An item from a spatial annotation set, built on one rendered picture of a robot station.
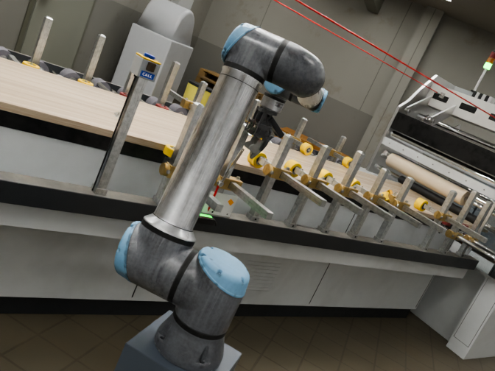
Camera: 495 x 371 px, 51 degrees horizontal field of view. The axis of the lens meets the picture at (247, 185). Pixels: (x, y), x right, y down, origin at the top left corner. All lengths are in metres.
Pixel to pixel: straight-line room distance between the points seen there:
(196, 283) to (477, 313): 3.18
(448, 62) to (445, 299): 5.98
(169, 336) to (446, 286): 3.37
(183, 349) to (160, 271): 0.20
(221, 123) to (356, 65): 8.57
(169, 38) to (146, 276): 6.64
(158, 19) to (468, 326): 5.85
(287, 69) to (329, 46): 8.62
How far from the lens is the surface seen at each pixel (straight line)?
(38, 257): 2.27
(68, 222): 1.98
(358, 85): 9.78
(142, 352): 1.37
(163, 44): 7.79
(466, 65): 9.81
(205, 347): 1.36
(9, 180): 1.82
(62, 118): 1.97
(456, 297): 4.46
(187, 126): 1.98
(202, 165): 1.30
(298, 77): 1.34
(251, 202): 2.05
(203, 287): 1.29
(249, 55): 1.33
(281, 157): 2.29
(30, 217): 1.94
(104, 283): 2.46
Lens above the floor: 1.36
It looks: 13 degrees down
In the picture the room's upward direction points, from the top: 24 degrees clockwise
